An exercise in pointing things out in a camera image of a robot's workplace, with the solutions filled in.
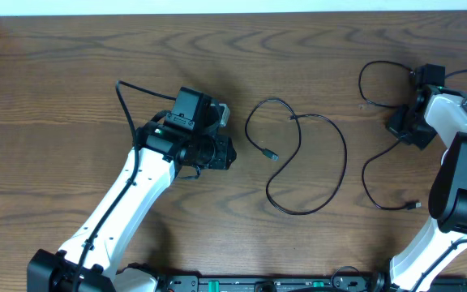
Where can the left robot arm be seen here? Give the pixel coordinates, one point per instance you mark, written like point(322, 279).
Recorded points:
point(186, 135)

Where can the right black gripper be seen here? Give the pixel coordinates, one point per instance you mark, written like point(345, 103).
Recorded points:
point(392, 124)

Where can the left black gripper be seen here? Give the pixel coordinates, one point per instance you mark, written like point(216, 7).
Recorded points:
point(224, 152)

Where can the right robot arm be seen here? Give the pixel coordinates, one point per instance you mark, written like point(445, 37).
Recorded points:
point(439, 111)

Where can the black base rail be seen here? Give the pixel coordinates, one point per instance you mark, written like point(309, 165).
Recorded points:
point(253, 284)

